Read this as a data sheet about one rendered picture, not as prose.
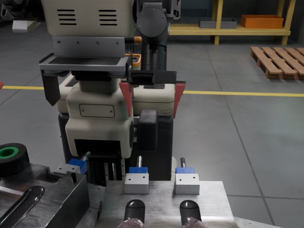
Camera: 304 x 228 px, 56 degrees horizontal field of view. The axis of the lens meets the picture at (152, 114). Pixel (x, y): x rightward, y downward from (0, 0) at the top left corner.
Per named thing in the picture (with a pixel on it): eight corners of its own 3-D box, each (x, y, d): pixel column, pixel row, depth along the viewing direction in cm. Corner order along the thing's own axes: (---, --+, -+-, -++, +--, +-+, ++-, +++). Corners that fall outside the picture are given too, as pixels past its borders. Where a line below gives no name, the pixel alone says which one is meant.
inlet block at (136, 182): (130, 166, 74) (129, 149, 72) (149, 166, 74) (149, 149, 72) (125, 203, 62) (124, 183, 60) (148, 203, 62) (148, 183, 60)
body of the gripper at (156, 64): (176, 79, 60) (177, 44, 60) (127, 78, 61) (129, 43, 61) (175, 83, 66) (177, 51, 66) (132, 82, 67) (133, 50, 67)
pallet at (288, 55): (344, 83, 359) (347, 74, 354) (269, 82, 365) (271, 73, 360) (301, 54, 483) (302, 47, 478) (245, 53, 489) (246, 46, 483)
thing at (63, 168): (82, 159, 82) (80, 142, 79) (98, 161, 81) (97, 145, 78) (56, 189, 70) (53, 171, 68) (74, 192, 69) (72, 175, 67)
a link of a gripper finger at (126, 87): (151, 117, 60) (152, 73, 60) (117, 116, 61) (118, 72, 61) (153, 117, 67) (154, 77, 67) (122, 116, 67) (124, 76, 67)
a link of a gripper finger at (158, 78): (184, 119, 60) (186, 73, 60) (150, 117, 60) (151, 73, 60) (183, 118, 66) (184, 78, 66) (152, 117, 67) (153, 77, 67)
